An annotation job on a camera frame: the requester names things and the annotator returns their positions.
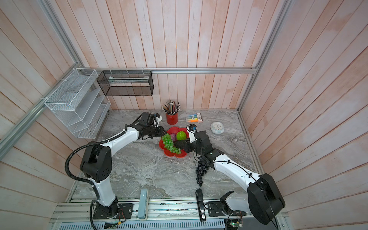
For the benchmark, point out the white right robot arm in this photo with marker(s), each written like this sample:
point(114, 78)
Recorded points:
point(263, 198)

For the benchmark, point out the black stapler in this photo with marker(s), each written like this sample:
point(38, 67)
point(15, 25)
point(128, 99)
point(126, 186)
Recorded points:
point(200, 205)

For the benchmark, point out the aluminium front rail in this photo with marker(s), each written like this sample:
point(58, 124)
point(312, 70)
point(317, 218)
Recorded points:
point(158, 209)

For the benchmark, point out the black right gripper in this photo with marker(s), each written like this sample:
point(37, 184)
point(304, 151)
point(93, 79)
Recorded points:
point(187, 145)

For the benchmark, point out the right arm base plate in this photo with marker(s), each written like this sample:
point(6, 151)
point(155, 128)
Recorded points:
point(217, 209)

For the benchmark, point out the colourful sticky notes pack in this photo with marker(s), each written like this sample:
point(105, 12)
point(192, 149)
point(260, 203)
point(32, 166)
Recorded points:
point(197, 117)

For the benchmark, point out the red pencil cup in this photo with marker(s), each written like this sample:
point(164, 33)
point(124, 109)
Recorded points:
point(172, 119)

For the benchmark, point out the white mesh file organizer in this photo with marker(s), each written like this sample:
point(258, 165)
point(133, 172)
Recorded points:
point(78, 104)

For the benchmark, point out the green textured round fruit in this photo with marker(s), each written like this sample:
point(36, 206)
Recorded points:
point(181, 135)

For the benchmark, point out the pencils bundle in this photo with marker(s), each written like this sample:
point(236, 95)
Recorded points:
point(171, 107)

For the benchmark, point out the white teal alarm clock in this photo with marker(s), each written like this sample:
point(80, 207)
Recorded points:
point(217, 128)

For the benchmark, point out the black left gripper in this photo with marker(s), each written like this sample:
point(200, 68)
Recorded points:
point(160, 132)

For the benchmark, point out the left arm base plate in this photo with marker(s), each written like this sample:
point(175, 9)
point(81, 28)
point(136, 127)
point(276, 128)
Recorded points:
point(115, 211)

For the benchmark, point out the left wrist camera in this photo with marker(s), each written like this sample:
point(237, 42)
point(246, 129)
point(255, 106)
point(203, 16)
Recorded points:
point(157, 118)

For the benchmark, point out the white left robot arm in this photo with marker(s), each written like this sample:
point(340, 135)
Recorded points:
point(96, 163)

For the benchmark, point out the red flower fruit bowl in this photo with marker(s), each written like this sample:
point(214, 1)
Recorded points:
point(174, 130)

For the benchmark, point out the black mesh wall basket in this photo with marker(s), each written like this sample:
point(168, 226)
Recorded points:
point(126, 83)

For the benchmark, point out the green grape bunch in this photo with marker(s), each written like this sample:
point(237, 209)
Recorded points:
point(169, 144)

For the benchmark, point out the dark purple grape bunch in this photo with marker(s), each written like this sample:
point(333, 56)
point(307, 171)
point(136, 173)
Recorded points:
point(201, 170)

